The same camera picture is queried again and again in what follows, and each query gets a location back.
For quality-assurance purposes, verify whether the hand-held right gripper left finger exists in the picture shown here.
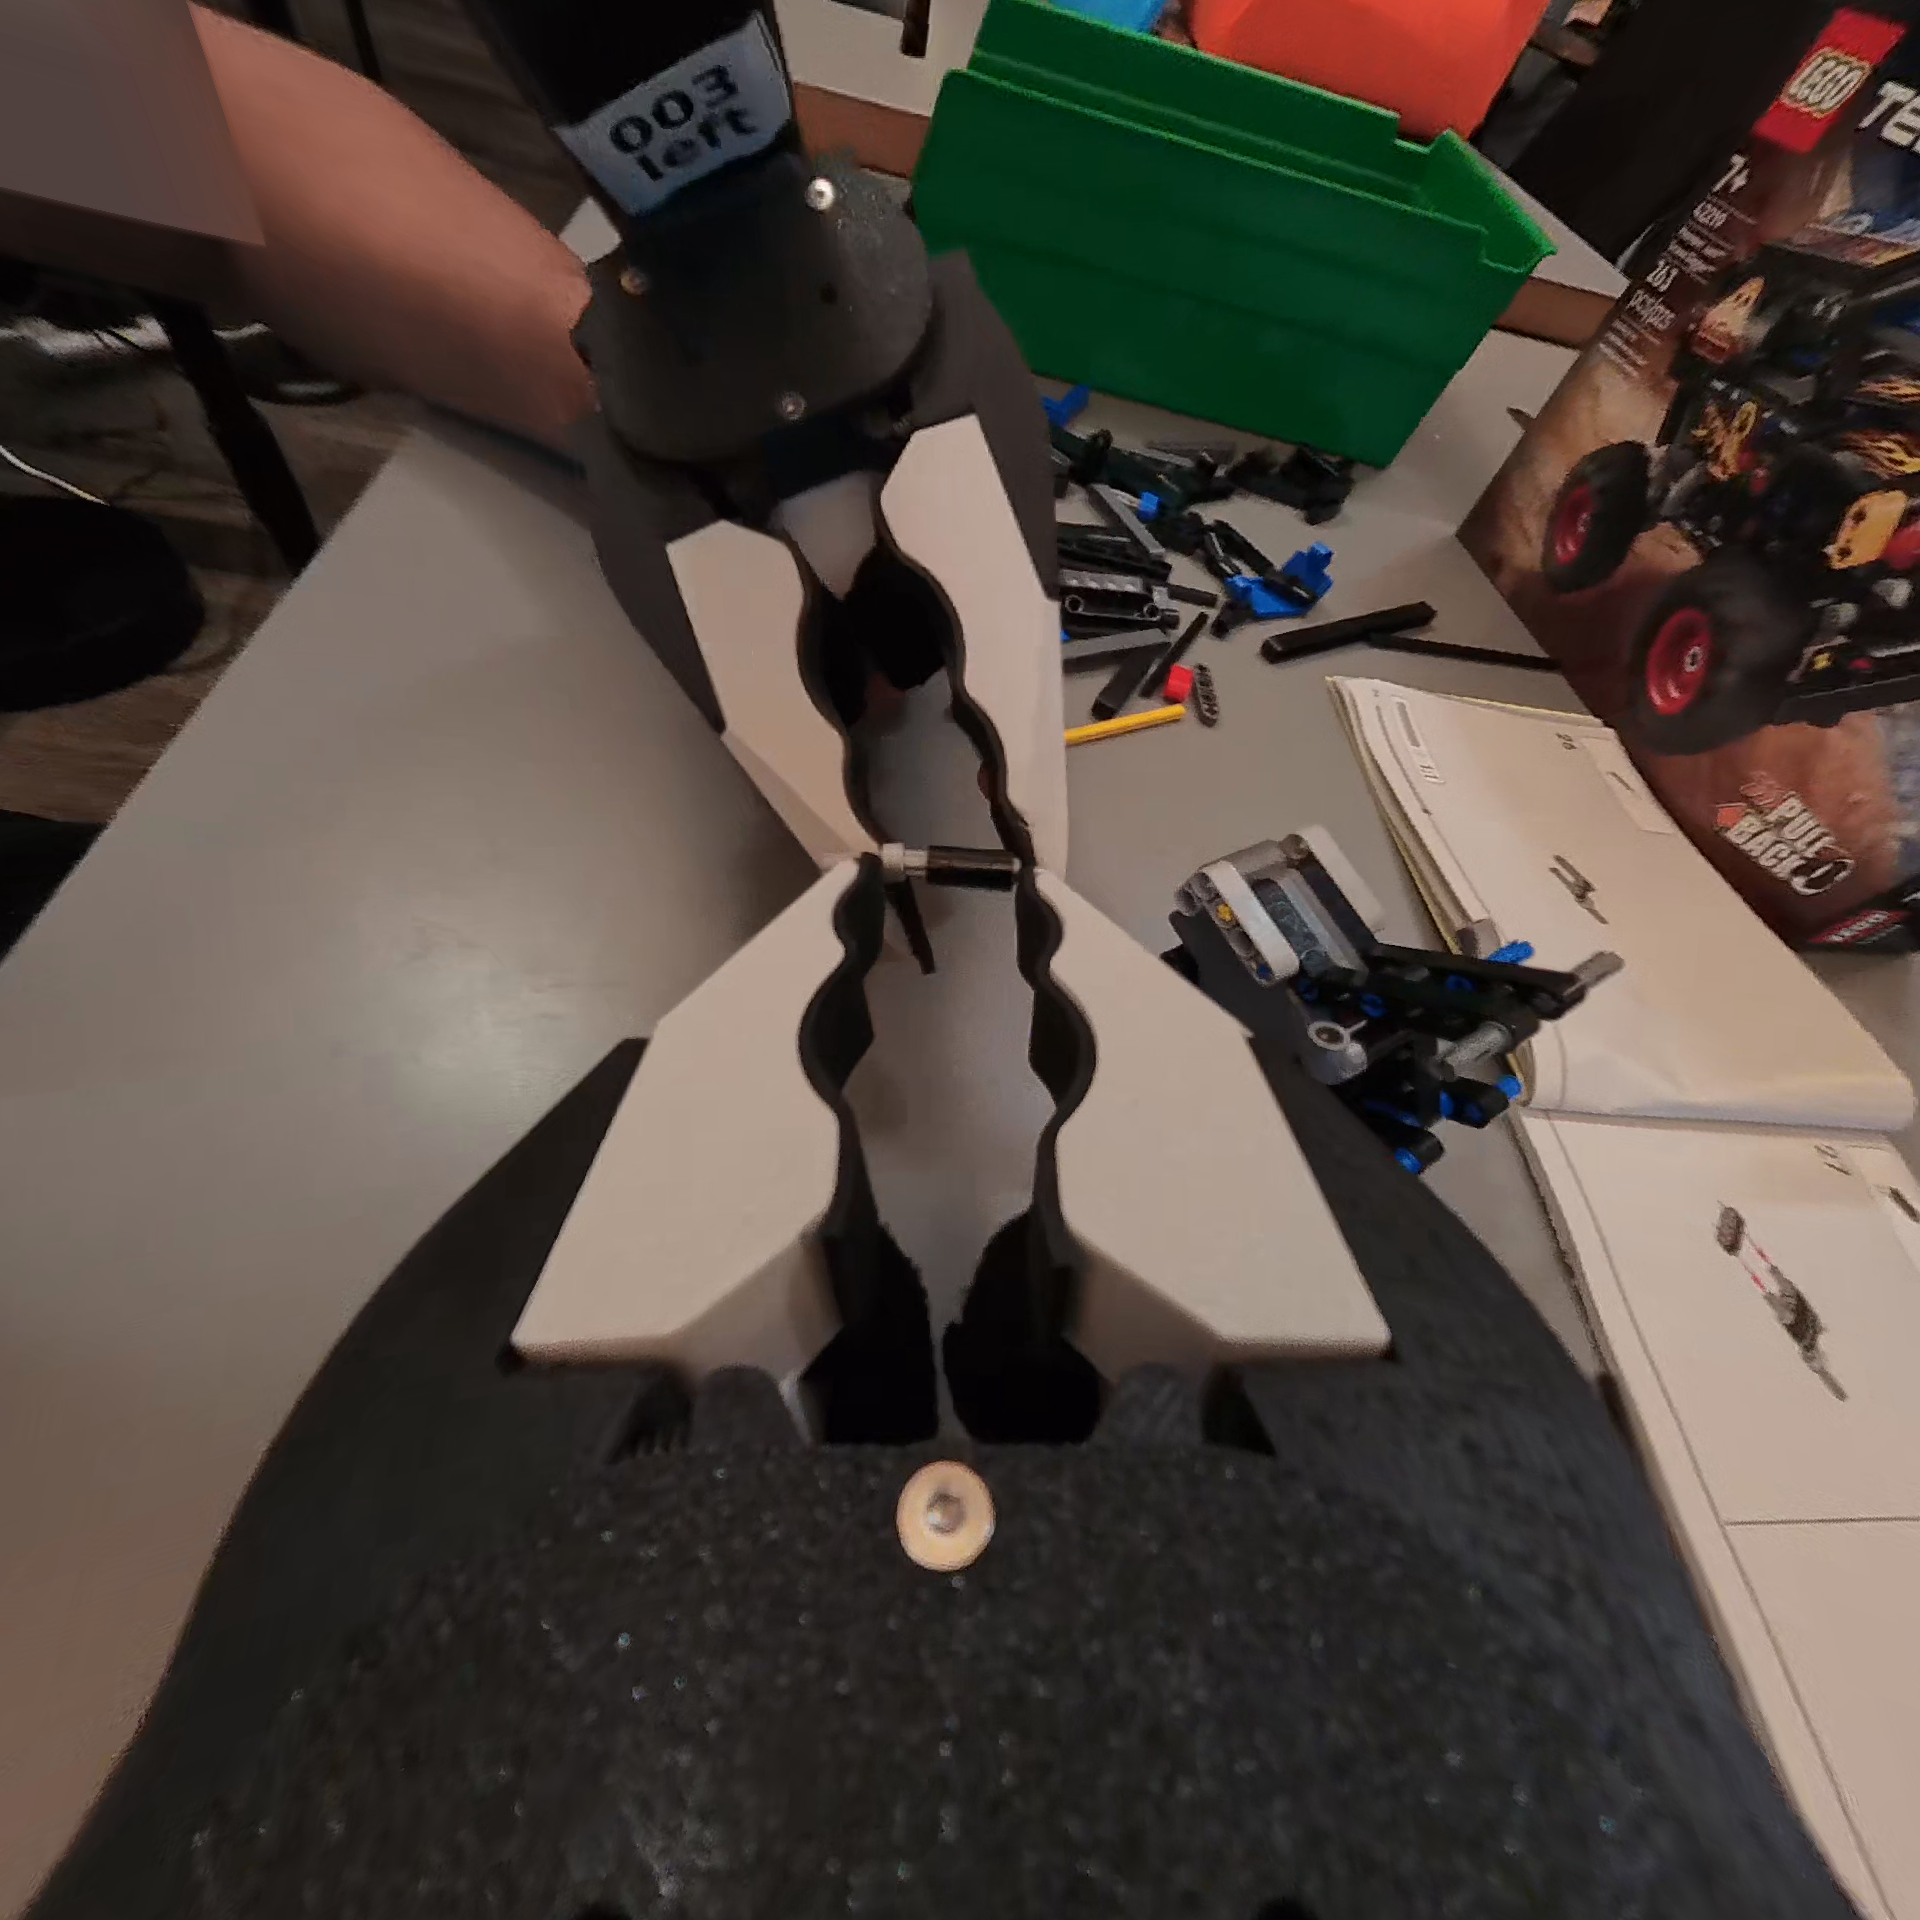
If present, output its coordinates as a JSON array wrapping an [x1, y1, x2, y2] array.
[[509, 857, 888, 1375]]

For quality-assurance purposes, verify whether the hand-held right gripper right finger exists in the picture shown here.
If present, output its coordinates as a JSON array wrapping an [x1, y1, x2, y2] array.
[[1017, 863, 1391, 1375]]

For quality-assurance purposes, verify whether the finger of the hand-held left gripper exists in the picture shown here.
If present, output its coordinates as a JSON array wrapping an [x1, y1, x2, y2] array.
[[664, 516, 882, 873], [877, 416, 1071, 883]]

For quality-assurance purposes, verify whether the person's left forearm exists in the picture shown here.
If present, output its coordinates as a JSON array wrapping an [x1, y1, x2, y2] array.
[[191, 0, 605, 440]]

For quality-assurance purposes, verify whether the pile of black lego beams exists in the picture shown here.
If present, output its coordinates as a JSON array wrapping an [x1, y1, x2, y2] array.
[[1041, 382, 1360, 721]]

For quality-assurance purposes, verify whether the grey and black lego assembly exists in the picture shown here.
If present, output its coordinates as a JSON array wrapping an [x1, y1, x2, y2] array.
[[1167, 824, 1626, 1175]]

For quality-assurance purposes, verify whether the long black lego beam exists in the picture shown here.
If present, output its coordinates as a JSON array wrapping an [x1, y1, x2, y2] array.
[[1258, 598, 1440, 664]]

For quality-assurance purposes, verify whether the thin black lego axle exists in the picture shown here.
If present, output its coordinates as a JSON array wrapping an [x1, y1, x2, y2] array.
[[1363, 631, 1562, 673]]

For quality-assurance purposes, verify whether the lego set box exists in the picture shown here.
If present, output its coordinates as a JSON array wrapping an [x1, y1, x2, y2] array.
[[1455, 0, 1920, 955]]

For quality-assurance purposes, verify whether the green plastic bin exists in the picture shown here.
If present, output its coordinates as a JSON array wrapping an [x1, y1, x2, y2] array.
[[909, 0, 1559, 471]]

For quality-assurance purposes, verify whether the black furniture leg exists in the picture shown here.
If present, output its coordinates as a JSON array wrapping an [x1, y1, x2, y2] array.
[[161, 293, 327, 575]]

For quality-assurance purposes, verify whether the open instruction booklet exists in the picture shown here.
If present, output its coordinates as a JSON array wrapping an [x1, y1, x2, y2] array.
[[1325, 672, 1920, 1136]]

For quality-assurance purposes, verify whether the white instruction booklet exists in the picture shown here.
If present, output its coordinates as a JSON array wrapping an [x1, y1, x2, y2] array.
[[1510, 1112, 1920, 1920]]

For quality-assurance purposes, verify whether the orange plastic container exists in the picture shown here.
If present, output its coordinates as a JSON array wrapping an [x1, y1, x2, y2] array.
[[1183, 0, 1557, 147]]

